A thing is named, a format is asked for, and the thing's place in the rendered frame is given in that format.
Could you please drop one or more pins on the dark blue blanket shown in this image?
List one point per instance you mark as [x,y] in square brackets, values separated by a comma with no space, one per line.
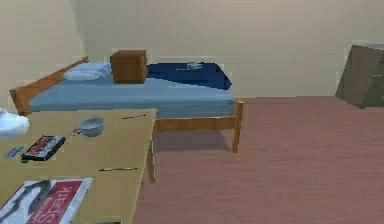
[193,76]

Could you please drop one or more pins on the small pale teapot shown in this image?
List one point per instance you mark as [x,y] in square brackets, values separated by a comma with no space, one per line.
[193,66]

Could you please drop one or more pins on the dark pen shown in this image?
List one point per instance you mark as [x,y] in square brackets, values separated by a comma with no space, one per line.
[134,116]

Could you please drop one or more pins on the wooden bed with blue mattress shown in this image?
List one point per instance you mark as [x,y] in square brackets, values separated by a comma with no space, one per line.
[133,96]

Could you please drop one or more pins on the brown wooden box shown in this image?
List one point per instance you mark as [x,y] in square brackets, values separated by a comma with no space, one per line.
[129,66]

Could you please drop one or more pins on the red pencil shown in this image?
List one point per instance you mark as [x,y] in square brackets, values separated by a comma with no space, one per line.
[117,169]

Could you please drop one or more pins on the light wooden table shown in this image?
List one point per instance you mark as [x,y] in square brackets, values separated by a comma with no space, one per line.
[100,156]

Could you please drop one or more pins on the pale grey bowl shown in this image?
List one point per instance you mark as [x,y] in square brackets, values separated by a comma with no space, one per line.
[90,126]

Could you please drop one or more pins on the pale blue pillow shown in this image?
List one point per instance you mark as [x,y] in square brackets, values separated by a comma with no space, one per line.
[87,71]

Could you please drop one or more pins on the red and white magazine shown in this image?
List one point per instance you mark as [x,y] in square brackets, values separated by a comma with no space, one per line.
[46,201]

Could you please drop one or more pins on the grey-brown chest of drawers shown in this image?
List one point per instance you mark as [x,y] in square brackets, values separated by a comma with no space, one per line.
[363,78]

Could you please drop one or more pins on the small blue card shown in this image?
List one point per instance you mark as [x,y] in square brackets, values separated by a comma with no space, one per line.
[14,152]

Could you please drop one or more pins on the white round object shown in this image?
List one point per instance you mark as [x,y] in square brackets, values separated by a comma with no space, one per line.
[10,125]

